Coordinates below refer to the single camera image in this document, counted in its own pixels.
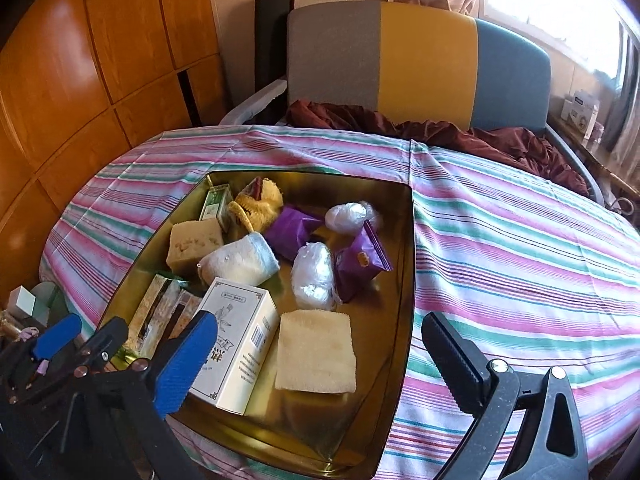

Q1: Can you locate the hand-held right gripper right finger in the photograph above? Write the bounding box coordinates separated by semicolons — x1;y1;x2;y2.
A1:
421;311;591;480

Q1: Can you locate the bright window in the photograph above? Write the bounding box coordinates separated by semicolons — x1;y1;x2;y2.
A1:
480;0;626;78

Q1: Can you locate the clear plastic bag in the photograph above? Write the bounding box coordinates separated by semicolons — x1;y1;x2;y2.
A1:
325;201;381;236
291;241;337;311

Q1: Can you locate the gold tin box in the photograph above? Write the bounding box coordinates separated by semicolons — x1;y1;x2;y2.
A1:
97;170;417;480

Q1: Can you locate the wooden side table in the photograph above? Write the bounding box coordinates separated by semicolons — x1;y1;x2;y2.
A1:
547;110;640;201

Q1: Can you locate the dark green container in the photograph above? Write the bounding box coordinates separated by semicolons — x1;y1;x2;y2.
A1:
32;281;68;323

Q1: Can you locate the white appliance box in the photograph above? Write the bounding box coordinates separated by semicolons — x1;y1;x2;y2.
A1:
560;90;600;138

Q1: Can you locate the white cardboard box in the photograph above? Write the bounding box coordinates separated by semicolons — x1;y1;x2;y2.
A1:
189;276;281;416

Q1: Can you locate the small green box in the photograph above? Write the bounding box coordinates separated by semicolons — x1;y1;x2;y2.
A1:
199;185;233;226

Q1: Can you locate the grey yellow blue armchair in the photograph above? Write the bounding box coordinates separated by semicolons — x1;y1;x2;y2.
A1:
219;0;608;206

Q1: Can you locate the yellow sponge with imprint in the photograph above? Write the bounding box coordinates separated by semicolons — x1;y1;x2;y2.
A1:
166;219;226;276

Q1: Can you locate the maroon cloth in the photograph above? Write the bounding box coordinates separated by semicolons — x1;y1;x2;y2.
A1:
286;99;591;196

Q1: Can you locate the purple snack packet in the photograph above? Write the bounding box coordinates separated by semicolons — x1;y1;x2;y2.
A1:
262;205;326;262
332;220;393;303

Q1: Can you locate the brown cracker packet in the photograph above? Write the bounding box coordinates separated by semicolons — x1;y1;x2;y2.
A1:
125;274;173;356

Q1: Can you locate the striped tablecloth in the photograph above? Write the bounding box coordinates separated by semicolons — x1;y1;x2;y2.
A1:
39;124;640;480

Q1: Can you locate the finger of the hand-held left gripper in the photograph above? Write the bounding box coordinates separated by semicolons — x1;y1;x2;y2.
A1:
0;313;83;376
47;316;130;376

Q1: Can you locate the yellow plush cloth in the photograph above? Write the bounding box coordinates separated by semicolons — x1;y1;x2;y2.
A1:
227;176;285;233

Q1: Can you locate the wooden wardrobe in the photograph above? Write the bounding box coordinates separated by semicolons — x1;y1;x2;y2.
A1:
0;0;236;281

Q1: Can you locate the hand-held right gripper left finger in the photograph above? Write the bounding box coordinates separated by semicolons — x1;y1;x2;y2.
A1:
107;310;221;480

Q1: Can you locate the grey white small cube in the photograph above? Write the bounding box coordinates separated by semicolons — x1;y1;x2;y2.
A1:
7;285;38;318

